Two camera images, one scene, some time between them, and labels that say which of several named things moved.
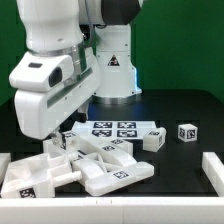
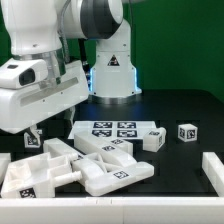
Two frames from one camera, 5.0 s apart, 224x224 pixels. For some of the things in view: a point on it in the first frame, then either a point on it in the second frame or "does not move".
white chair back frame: (98, 177) does not move
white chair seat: (37, 177) does not move
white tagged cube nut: (68, 141) -> (31, 142)
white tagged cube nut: (187, 132) does not move
